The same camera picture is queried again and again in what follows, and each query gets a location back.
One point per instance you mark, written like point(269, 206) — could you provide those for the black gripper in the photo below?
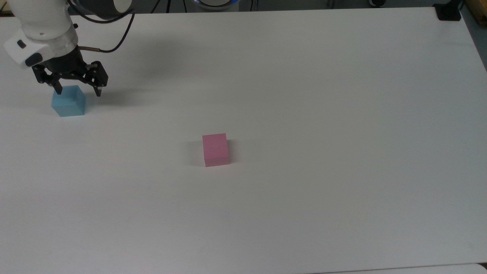
point(64, 64)

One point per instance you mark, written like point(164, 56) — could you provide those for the blue cube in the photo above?
point(70, 105)

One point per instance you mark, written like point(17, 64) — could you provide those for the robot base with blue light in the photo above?
point(216, 3)

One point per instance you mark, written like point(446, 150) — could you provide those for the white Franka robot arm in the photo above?
point(42, 19)

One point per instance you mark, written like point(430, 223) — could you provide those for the pink cube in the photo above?
point(215, 150)

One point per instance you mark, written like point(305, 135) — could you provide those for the black clamp block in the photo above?
point(448, 12)

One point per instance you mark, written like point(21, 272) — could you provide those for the wooden furniture edge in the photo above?
point(477, 11)

